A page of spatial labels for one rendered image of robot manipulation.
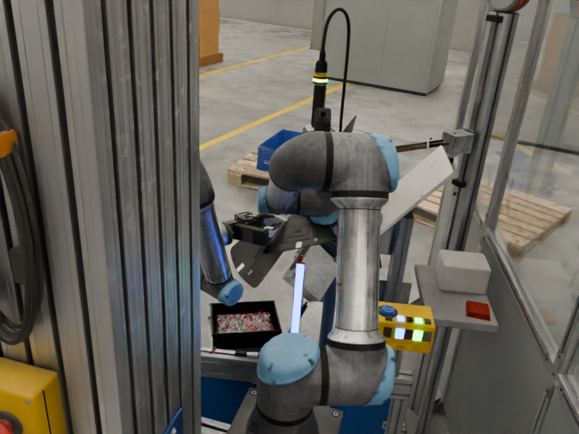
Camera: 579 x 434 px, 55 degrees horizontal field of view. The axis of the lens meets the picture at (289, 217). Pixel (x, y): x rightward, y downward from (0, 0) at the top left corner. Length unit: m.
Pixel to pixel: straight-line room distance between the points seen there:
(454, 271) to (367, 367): 1.04
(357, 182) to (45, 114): 0.63
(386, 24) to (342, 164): 7.94
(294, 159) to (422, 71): 7.84
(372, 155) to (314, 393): 0.46
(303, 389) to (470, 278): 1.15
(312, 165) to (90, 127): 0.57
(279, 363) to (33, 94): 0.67
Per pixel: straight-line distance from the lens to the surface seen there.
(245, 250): 1.97
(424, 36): 8.81
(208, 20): 9.92
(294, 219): 1.76
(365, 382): 1.11
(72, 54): 0.57
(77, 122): 0.59
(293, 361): 1.07
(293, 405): 1.12
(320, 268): 1.85
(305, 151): 1.07
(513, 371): 2.00
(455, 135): 2.10
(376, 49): 9.05
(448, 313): 2.02
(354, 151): 1.08
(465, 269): 2.10
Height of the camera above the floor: 1.96
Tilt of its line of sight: 26 degrees down
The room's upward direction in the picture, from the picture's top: 4 degrees clockwise
